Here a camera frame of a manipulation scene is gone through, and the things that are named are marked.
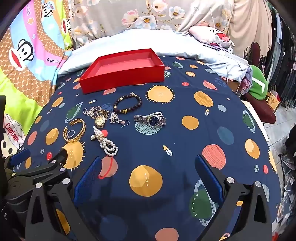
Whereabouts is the white charging cable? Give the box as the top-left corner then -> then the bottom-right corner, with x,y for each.
209,6 -> 234,82

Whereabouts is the grey floral bed sheet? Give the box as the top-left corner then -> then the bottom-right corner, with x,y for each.
69,0 -> 234,44

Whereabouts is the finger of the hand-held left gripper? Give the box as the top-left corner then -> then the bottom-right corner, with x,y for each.
32,149 -> 70,184
4,148 -> 31,174

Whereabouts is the cartoon monkey print blanket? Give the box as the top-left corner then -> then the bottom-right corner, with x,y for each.
0,0 -> 77,158

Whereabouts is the dark red metal chair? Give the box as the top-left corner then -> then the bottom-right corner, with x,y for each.
243,42 -> 277,125

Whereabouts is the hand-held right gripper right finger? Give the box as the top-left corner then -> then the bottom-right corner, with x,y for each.
194,154 -> 273,241

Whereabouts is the white pearl necklace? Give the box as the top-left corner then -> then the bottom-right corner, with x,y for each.
91,126 -> 119,156

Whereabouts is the white pillow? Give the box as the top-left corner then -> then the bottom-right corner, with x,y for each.
58,29 -> 251,78

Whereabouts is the beige curtain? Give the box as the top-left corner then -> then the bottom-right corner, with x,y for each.
228,0 -> 274,57

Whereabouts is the pink cartoon pillow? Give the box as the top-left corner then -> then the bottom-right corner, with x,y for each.
188,25 -> 234,47

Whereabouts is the small cardboard box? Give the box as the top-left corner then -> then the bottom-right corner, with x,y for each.
267,91 -> 281,112

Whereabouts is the green cloth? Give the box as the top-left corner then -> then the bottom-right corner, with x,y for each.
248,65 -> 270,101

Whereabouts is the rack of dark clothes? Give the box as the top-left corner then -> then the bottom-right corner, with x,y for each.
266,5 -> 296,112

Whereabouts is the gold wristwatch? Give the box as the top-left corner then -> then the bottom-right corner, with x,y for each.
94,111 -> 110,128

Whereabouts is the red cardboard box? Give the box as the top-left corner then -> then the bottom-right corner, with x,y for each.
79,48 -> 165,95

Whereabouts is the gold cuff bracelet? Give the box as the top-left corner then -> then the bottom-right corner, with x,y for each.
63,119 -> 86,143

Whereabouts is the silver infinity filigree earring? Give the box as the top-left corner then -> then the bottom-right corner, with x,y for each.
110,112 -> 130,128

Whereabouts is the dark cloth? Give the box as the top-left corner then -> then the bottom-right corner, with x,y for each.
277,130 -> 296,232

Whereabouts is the dark flat device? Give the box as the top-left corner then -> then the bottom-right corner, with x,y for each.
202,44 -> 221,52

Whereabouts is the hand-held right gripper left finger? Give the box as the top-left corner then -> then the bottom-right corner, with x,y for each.
24,156 -> 102,241

